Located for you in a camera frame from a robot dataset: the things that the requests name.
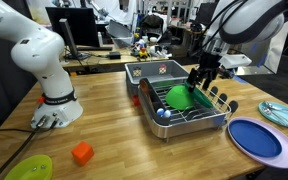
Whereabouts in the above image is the lavender large plate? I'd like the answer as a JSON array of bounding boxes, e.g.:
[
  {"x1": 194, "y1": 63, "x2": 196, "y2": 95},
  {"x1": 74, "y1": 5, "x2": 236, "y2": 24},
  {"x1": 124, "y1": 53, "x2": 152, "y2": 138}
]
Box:
[{"x1": 227, "y1": 117, "x2": 288, "y2": 169}]

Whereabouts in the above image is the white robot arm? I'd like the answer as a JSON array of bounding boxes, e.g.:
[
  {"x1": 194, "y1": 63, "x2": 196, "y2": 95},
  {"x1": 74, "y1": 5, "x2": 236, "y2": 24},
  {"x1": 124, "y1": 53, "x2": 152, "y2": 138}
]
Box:
[{"x1": 0, "y1": 0, "x2": 288, "y2": 128}]

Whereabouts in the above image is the lime green bowl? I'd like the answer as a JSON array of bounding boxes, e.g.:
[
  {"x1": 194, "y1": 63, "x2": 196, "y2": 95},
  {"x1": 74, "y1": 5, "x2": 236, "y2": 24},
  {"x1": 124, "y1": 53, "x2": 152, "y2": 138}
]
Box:
[{"x1": 4, "y1": 154, "x2": 53, "y2": 180}]

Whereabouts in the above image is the blue white ball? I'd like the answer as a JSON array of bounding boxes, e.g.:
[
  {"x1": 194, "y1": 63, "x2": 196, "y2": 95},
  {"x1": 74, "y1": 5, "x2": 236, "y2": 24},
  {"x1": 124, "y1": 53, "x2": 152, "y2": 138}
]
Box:
[{"x1": 156, "y1": 108, "x2": 172, "y2": 118}]

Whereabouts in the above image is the silver fork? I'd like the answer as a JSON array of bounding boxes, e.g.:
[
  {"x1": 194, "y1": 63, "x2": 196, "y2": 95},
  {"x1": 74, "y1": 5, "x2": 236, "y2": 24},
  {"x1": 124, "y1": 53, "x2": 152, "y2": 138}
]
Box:
[{"x1": 262, "y1": 107, "x2": 287, "y2": 125}]

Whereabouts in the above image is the metal dish rack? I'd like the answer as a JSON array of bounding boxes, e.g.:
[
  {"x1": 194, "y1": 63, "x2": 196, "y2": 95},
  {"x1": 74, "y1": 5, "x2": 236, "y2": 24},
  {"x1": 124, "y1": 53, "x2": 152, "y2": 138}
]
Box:
[{"x1": 138, "y1": 78, "x2": 238, "y2": 139}]

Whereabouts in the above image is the grey plastic bin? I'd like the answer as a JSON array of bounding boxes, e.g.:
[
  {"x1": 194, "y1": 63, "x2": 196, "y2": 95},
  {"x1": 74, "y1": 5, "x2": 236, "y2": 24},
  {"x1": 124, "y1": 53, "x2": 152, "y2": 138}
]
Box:
[{"x1": 124, "y1": 60, "x2": 189, "y2": 97}]

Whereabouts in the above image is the green plate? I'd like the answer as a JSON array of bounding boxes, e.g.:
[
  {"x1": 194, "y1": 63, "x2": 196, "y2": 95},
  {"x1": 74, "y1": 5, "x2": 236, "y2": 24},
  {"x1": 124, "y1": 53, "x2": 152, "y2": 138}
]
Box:
[{"x1": 184, "y1": 82, "x2": 213, "y2": 108}]

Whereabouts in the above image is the light blue plate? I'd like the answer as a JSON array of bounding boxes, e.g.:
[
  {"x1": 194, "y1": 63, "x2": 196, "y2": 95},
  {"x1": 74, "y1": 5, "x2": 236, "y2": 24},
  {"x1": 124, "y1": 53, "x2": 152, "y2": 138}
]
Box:
[{"x1": 258, "y1": 101, "x2": 288, "y2": 127}]

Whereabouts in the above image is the orange cube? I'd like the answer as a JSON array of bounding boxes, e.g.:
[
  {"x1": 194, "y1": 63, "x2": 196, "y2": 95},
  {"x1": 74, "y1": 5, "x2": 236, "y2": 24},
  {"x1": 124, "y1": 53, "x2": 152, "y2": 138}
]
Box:
[{"x1": 71, "y1": 141, "x2": 94, "y2": 166}]

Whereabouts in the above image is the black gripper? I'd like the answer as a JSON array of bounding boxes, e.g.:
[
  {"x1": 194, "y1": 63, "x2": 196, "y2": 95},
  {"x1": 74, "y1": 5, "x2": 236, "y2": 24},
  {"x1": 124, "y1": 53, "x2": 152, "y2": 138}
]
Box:
[{"x1": 187, "y1": 53, "x2": 233, "y2": 92}]

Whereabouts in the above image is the silver spoon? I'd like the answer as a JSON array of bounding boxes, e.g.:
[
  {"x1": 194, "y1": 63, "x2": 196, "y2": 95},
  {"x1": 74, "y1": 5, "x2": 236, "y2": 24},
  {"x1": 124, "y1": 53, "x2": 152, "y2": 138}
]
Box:
[{"x1": 264, "y1": 101, "x2": 288, "y2": 112}]

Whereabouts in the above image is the black computer monitor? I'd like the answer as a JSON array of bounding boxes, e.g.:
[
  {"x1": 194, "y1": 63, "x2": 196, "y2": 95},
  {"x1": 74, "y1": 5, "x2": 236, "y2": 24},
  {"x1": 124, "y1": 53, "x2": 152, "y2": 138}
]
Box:
[{"x1": 46, "y1": 7, "x2": 109, "y2": 60}]

